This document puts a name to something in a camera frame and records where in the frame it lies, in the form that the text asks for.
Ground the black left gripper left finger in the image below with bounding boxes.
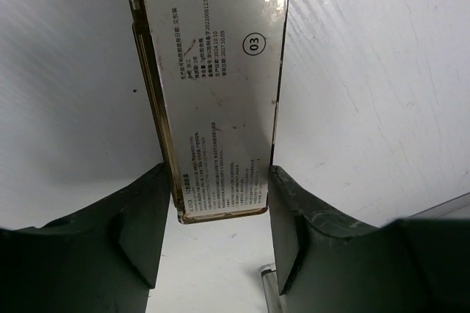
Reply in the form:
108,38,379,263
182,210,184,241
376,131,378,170
1,165,170,312

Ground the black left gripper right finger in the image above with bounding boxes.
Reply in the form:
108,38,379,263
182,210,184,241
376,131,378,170
267,165,470,313

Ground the beige clear makeup compact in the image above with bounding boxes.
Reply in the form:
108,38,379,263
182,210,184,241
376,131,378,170
129,0,289,224

